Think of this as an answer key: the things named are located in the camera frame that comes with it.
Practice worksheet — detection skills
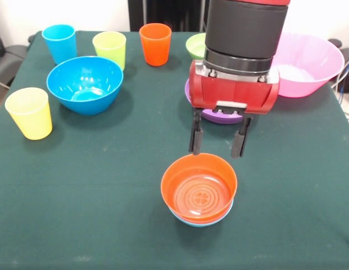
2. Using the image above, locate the blue cable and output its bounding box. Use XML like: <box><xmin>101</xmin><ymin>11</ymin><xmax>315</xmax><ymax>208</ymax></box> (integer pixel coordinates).
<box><xmin>337</xmin><ymin>56</ymin><xmax>349</xmax><ymax>94</ymax></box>

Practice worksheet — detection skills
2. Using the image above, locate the orange plastic cup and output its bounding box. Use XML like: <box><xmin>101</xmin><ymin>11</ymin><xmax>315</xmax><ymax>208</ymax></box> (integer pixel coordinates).
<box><xmin>139</xmin><ymin>22</ymin><xmax>173</xmax><ymax>67</ymax></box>

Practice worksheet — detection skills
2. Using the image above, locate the small green plastic bowl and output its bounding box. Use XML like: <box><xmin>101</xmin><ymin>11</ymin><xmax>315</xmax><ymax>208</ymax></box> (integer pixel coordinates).
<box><xmin>185</xmin><ymin>33</ymin><xmax>207</xmax><ymax>61</ymax></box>

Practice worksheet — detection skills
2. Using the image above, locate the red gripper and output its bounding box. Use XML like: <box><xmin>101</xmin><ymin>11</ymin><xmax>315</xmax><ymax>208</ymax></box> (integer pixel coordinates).
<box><xmin>188</xmin><ymin>60</ymin><xmax>280</xmax><ymax>159</ymax></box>

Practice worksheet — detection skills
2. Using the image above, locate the blue plastic cup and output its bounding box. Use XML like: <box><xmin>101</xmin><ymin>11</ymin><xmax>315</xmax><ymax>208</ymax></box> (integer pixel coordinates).
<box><xmin>41</xmin><ymin>24</ymin><xmax>78</xmax><ymax>65</ymax></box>

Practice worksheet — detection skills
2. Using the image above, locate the small blue plastic bowl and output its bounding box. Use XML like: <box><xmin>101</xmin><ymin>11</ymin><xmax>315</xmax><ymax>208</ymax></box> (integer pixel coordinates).
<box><xmin>168</xmin><ymin>200</ymin><xmax>234</xmax><ymax>228</ymax></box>

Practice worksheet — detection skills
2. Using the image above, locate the large pink plastic bowl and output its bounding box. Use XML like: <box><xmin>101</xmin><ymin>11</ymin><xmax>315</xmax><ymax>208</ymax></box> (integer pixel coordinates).
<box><xmin>271</xmin><ymin>32</ymin><xmax>346</xmax><ymax>98</ymax></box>

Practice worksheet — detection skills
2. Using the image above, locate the lime green plastic cup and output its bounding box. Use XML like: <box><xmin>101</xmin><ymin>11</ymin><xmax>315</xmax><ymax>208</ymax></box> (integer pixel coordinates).
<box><xmin>92</xmin><ymin>30</ymin><xmax>127</xmax><ymax>71</ymax></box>

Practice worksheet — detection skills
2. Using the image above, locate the black chair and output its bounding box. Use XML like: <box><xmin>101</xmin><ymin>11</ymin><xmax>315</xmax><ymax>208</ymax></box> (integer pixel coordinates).
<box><xmin>0</xmin><ymin>19</ymin><xmax>33</xmax><ymax>88</ymax></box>

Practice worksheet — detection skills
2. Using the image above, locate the large blue plastic bowl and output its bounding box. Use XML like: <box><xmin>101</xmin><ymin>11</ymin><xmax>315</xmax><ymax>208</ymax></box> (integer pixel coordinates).
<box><xmin>46</xmin><ymin>56</ymin><xmax>124</xmax><ymax>116</ymax></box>

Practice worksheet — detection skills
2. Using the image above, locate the purple plastic bowl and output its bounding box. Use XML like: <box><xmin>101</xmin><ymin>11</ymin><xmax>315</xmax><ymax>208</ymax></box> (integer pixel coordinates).
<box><xmin>184</xmin><ymin>78</ymin><xmax>244</xmax><ymax>125</ymax></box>

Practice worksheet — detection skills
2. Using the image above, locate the orange plastic bowl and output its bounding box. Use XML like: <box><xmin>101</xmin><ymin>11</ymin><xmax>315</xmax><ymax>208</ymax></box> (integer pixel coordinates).
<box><xmin>160</xmin><ymin>152</ymin><xmax>238</xmax><ymax>221</ymax></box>

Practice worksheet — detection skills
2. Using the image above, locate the yellow plastic cup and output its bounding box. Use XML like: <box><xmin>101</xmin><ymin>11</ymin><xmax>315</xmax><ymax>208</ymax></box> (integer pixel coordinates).
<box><xmin>4</xmin><ymin>87</ymin><xmax>53</xmax><ymax>141</ymax></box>

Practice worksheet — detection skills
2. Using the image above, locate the dark green tablecloth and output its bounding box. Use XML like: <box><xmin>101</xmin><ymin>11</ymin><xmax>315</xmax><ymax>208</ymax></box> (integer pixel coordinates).
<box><xmin>0</xmin><ymin>30</ymin><xmax>349</xmax><ymax>270</ymax></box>

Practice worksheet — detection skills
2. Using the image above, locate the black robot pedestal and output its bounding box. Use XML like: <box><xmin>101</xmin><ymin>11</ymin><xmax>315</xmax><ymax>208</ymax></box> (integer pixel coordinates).
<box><xmin>129</xmin><ymin>0</ymin><xmax>211</xmax><ymax>32</ymax></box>

